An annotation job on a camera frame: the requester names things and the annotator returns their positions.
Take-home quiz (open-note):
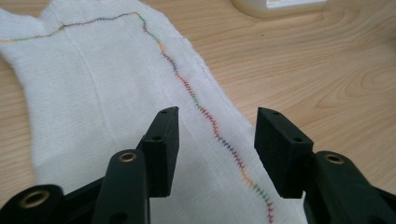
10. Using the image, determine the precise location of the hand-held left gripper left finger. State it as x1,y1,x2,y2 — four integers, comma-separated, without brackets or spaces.
91,105,180,224

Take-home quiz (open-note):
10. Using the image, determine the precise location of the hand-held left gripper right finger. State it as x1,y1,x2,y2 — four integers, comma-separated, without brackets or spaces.
254,106,396,224

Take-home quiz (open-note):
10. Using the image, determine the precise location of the white cloth with multicoloured stitching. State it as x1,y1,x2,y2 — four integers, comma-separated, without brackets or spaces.
0,0,309,224

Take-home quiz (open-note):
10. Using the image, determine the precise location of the cream plastic container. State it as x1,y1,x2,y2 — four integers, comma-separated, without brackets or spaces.
230,0,330,19

